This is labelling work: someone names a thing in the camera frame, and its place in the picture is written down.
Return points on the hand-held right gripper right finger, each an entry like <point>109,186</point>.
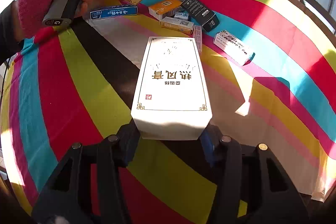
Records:
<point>208,148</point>

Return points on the black box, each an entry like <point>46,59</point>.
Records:
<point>199,12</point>

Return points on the large white box gold print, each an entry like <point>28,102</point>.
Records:
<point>170,87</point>

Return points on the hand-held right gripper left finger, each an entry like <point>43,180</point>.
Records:
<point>131,148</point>

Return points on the white box with barcode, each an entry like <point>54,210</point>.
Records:
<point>233,47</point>

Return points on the yellow and white box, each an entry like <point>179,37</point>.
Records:
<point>177,26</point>

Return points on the blue flat box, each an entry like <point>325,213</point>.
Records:
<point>113,12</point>

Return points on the orange and white flat box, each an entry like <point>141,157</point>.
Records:
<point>165,7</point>

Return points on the pink and white thin box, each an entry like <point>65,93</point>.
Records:
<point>197,40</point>

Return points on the striped colourful tablecloth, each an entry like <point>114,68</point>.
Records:
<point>78,82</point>

